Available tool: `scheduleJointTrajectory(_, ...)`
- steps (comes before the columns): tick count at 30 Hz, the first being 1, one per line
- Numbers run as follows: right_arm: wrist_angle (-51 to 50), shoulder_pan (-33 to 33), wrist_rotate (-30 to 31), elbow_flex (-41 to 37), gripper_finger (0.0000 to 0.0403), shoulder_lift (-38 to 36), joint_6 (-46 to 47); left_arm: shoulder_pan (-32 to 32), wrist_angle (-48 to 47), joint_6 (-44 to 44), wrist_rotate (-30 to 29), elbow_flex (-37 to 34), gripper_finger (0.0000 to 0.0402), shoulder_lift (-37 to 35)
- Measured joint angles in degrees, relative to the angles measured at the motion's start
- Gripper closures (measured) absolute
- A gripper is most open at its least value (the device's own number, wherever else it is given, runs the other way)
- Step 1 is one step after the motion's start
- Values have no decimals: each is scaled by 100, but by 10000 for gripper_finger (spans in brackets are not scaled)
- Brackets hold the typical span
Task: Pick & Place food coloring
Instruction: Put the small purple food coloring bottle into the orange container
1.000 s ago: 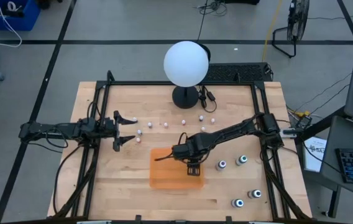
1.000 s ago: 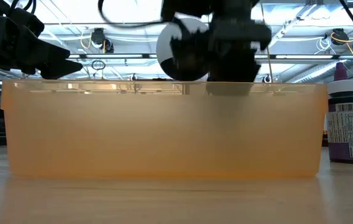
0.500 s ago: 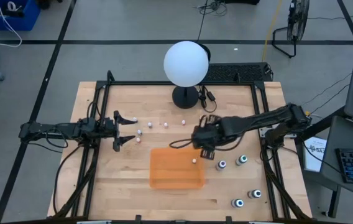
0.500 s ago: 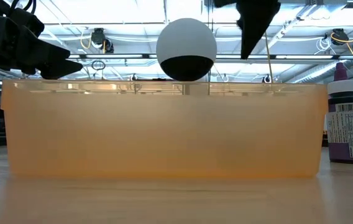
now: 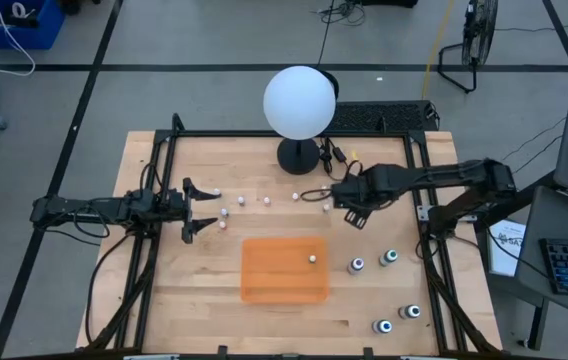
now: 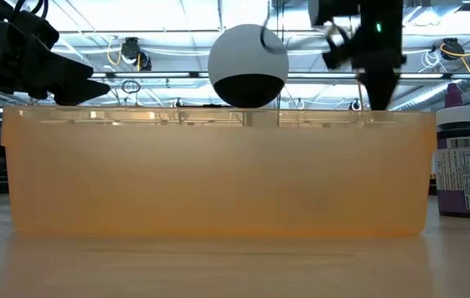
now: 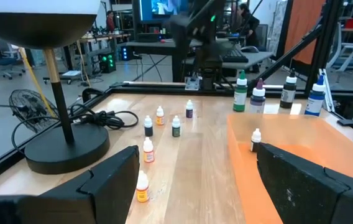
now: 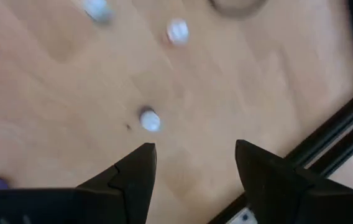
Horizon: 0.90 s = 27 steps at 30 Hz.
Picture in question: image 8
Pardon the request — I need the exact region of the white ball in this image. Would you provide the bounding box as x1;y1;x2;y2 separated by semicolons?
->
81;0;114;25
165;17;191;46

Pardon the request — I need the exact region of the white globe table lamp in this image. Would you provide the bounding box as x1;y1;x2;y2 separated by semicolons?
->
209;0;269;19

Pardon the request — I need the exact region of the white frame label plate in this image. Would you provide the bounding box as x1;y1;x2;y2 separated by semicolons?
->
226;207;259;224

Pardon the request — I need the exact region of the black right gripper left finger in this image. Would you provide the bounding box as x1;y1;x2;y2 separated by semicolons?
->
76;142;158;224

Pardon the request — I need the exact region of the black aluminium table frame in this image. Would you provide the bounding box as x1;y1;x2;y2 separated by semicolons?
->
207;0;353;224

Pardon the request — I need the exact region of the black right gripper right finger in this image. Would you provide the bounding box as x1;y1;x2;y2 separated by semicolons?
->
234;139;353;224

